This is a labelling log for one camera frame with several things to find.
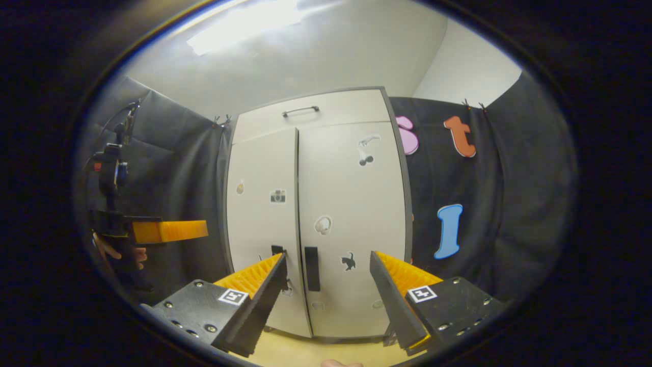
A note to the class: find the white cabinet drawer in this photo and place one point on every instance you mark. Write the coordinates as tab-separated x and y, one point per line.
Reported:
356	109

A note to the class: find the white shoe cabinet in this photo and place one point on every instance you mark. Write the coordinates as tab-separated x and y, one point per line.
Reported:
407	204

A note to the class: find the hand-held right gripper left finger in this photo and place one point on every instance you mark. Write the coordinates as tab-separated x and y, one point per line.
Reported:
260	306

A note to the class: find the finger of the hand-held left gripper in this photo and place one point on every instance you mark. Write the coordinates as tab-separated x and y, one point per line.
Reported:
173	230

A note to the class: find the ceiling light panel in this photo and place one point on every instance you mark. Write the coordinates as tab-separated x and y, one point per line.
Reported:
244	25

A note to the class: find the black backdrop cloth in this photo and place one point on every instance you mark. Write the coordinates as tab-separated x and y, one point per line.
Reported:
509	204

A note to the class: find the white shoe cabinet door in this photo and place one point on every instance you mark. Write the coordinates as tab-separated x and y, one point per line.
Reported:
351	193
260	168

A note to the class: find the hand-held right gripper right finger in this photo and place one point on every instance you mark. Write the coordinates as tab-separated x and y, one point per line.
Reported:
395	306

